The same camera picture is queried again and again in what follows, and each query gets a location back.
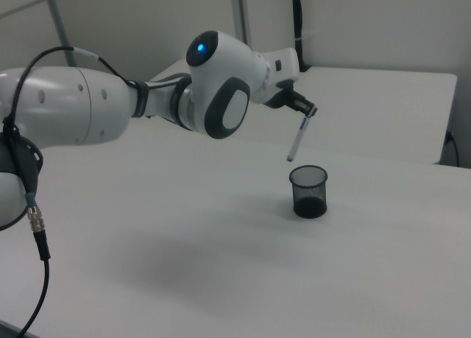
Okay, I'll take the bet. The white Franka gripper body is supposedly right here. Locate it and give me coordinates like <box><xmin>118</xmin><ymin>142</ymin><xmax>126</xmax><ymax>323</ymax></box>
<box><xmin>263</xmin><ymin>47</ymin><xmax>300</xmax><ymax>110</ymax></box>

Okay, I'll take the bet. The blue capped white marker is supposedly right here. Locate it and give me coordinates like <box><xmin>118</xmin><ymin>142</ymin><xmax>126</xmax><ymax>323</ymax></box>
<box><xmin>286</xmin><ymin>115</ymin><xmax>311</xmax><ymax>163</ymax></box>

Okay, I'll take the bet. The black mesh pen cup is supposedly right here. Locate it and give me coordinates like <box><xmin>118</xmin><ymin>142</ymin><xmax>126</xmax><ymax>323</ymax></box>
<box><xmin>288</xmin><ymin>164</ymin><xmax>330</xmax><ymax>219</ymax></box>

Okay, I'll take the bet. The black camera stand white band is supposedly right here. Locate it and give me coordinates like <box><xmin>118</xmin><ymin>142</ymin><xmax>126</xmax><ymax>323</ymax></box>
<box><xmin>291</xmin><ymin>0</ymin><xmax>311</xmax><ymax>73</ymax></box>

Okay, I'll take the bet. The grey partition post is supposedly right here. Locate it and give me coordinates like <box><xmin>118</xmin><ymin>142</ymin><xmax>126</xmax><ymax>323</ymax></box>
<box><xmin>40</xmin><ymin>0</ymin><xmax>77</xmax><ymax>68</ymax></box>
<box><xmin>230</xmin><ymin>0</ymin><xmax>252</xmax><ymax>46</ymax></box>

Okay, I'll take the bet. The black cable under table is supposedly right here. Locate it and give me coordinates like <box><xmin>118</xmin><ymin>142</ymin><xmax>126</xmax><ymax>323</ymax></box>
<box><xmin>444</xmin><ymin>130</ymin><xmax>461</xmax><ymax>167</ymax></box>

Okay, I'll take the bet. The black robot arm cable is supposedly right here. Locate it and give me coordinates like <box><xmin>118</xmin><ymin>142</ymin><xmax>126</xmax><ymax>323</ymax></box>
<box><xmin>0</xmin><ymin>46</ymin><xmax>139</xmax><ymax>338</ymax></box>

